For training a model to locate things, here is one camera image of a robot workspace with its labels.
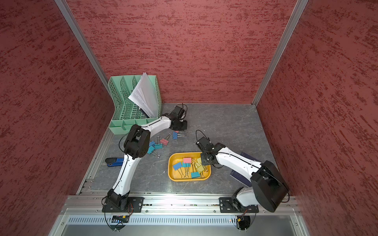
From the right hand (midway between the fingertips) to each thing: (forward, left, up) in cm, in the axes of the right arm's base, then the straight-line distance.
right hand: (208, 161), depth 86 cm
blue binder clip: (+21, +21, -2) cm, 30 cm away
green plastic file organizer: (+38, +58, +4) cm, 70 cm away
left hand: (+26, +15, -3) cm, 30 cm away
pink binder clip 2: (+2, +13, -1) cm, 13 cm away
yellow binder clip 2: (-4, +7, -1) cm, 8 cm away
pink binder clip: (+16, +28, -2) cm, 32 cm away
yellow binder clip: (-3, +5, -1) cm, 6 cm away
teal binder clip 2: (-1, +13, -3) cm, 14 cm away
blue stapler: (+2, +57, 0) cm, 57 cm away
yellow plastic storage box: (-5, +19, -2) cm, 20 cm away
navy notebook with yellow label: (-9, -17, -4) cm, 20 cm away
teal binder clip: (+12, +32, -2) cm, 34 cm away
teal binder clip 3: (-6, +8, -4) cm, 11 cm away
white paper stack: (+38, +40, +20) cm, 59 cm away
